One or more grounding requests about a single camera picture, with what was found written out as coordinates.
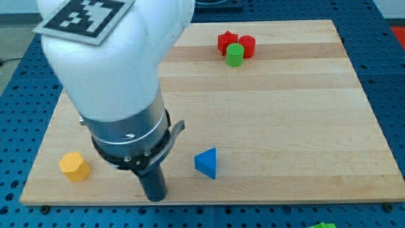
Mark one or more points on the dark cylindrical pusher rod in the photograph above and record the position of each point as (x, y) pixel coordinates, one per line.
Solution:
(153, 184)

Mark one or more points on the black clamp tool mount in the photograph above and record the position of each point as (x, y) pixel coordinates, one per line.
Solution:
(139, 143)

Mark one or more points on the yellow hexagon block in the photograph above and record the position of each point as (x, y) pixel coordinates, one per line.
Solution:
(74, 166)

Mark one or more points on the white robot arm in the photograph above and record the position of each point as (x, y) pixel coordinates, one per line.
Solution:
(106, 55)

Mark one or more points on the blue triangle block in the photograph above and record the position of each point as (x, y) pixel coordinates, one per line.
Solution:
(206, 163)

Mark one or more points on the wooden board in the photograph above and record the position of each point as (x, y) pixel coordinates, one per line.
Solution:
(291, 125)

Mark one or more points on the green cylinder block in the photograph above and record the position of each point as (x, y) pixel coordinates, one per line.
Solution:
(235, 55)

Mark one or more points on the red star block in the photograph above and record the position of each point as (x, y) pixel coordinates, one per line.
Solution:
(225, 39)

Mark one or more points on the black white fiducial marker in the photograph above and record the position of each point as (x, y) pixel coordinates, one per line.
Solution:
(85, 21)

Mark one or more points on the red cylinder block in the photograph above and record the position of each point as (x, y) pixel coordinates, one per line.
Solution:
(249, 44)

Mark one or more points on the green block at bottom edge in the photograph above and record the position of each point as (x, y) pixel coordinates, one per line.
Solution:
(323, 225)

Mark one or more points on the red object at right edge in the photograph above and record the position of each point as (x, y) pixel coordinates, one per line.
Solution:
(399, 32)

